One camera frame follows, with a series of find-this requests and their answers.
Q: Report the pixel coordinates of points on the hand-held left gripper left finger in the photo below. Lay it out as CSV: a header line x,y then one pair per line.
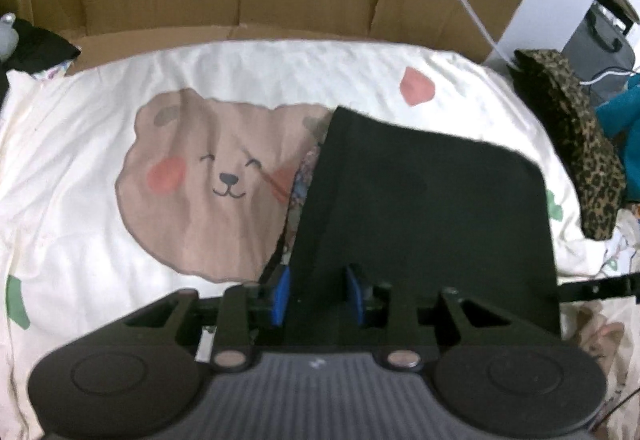
x,y
281,297

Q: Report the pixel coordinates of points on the teal printed cloth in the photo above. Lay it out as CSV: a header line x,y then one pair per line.
x,y
625,120

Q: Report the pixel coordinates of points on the cream bear printed bedsheet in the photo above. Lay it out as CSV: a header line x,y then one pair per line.
x,y
90,130

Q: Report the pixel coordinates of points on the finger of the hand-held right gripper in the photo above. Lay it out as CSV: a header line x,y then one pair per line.
x,y
600,289

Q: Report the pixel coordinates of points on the floral patterned cloth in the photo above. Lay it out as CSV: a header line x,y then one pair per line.
x,y
300,190

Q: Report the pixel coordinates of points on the grey suitcase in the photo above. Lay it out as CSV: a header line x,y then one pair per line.
x,y
600,45

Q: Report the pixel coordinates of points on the grey plush toy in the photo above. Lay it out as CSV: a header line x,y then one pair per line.
x,y
7,37

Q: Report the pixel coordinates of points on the leopard print cloth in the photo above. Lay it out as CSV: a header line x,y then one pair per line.
x,y
585,140

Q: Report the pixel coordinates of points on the black cloth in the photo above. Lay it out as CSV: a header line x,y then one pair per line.
x,y
40,45

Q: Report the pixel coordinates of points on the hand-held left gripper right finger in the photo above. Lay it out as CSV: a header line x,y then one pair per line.
x,y
356,295

